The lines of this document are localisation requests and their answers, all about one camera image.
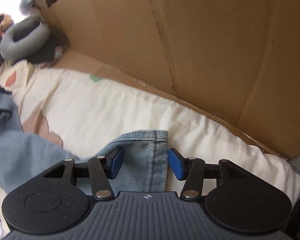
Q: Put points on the brown teddy bear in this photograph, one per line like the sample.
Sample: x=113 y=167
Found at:
x=2 y=22

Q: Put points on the grey neck pillow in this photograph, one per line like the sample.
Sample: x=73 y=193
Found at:
x=22 y=51

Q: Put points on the cream bear print blanket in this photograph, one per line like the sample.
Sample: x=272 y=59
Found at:
x=115 y=110

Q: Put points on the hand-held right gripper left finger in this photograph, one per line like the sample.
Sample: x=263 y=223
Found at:
x=116 y=163

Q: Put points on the folded cardboard sheet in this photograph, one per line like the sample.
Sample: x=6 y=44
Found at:
x=190 y=55

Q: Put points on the light blue denim pants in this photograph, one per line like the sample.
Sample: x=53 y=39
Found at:
x=140 y=155

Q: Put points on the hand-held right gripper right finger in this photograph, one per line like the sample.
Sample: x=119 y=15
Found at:
x=176 y=165

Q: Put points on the black cloth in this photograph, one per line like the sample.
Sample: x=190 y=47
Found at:
x=47 y=52

